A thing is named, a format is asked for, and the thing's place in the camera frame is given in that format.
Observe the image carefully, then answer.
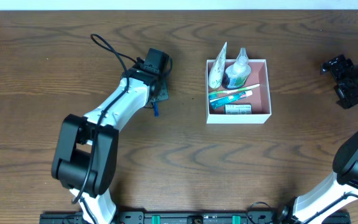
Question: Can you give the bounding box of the blue disposable razor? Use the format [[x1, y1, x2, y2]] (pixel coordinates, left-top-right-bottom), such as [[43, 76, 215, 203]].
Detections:
[[153, 102, 159, 117]]

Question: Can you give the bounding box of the teal white toothpaste tube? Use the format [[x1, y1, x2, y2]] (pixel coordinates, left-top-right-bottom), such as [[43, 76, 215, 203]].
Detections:
[[211, 90, 253, 110]]

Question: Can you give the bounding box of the white floral lotion tube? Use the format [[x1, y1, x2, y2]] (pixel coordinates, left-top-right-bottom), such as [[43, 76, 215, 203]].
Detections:
[[208, 42, 227, 89]]

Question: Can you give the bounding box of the green white toothbrush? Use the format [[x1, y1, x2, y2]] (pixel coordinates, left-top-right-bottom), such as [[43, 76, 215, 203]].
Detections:
[[208, 83, 260, 100]]

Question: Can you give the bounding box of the green white soap bar box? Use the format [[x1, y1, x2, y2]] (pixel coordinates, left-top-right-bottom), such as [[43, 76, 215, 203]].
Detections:
[[224, 105, 252, 114]]

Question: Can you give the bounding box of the clear pump soap bottle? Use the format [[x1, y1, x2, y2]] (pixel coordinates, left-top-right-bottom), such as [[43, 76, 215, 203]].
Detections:
[[222, 47, 252, 90]]

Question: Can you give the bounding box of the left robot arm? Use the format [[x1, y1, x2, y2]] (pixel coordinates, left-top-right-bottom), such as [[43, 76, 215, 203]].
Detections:
[[52, 49, 172, 223]]

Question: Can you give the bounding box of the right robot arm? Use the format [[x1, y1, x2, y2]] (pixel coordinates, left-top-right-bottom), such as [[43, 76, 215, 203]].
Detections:
[[273, 55, 358, 224]]

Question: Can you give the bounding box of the white cardboard box pink interior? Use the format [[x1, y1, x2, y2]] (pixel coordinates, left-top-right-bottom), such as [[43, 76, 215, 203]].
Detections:
[[204, 59, 272, 124]]

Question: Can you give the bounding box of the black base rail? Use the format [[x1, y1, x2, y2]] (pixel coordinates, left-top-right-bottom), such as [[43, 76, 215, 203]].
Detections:
[[39, 211, 274, 224]]

